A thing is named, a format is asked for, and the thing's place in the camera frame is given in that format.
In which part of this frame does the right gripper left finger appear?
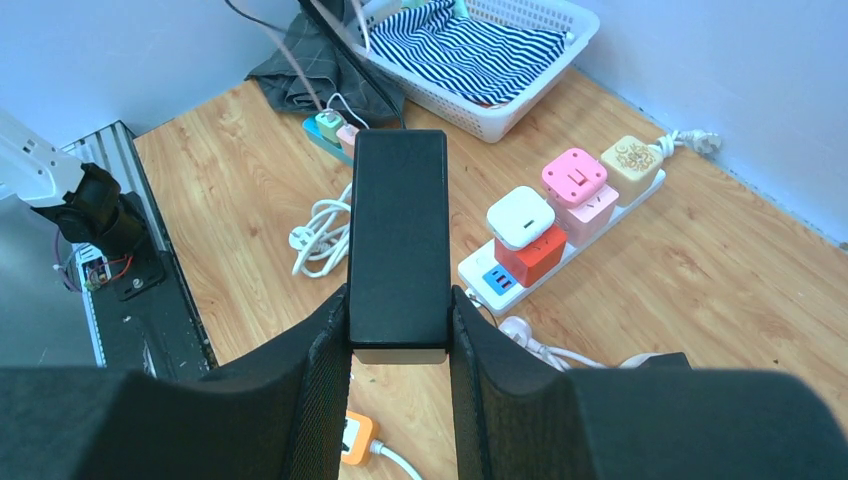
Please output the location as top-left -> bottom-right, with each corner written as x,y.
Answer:
1,288 -> 351,479

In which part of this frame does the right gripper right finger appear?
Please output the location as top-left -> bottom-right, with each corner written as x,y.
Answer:
449,287 -> 847,479

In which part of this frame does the orange power strip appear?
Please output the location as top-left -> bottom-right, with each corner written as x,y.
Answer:
341,410 -> 380,466

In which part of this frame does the black power adapter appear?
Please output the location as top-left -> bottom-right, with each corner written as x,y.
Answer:
346,129 -> 452,365

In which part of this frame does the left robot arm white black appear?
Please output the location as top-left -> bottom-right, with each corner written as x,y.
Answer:
1,111 -> 166,301

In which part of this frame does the red plug adapter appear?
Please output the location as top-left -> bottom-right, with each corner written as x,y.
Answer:
494,225 -> 567,288

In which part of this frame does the white plug adapter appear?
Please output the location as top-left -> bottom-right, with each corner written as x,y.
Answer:
486,185 -> 555,251

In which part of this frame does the pink plug adapter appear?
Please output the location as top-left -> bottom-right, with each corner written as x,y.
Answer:
541,148 -> 619,248

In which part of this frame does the beige round-pattern plug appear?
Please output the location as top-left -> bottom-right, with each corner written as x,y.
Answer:
600,135 -> 663,207

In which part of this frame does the salmon plug adapter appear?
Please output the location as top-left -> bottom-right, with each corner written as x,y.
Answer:
336,123 -> 359,159

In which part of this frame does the green plug adapter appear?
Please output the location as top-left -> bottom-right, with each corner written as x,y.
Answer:
314,110 -> 346,145

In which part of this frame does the long white power strip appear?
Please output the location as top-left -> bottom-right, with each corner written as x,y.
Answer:
457,167 -> 668,317

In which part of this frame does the teal power strip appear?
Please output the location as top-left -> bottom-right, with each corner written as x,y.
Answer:
301,116 -> 356,167

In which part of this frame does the white plastic basket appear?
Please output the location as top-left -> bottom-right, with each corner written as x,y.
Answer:
345,1 -> 600,143

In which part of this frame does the dark grey plaid cloth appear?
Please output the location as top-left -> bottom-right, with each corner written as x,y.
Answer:
247,13 -> 396,126

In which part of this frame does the blue white striped cloth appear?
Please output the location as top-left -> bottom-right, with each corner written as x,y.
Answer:
369,1 -> 572,106

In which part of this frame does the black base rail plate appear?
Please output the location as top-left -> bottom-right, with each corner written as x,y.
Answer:
62,120 -> 220,382

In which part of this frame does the white coiled power cable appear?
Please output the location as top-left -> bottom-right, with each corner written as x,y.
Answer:
288,182 -> 354,280

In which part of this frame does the white USB charging cable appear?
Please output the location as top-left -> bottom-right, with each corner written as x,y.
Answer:
327,91 -> 371,130

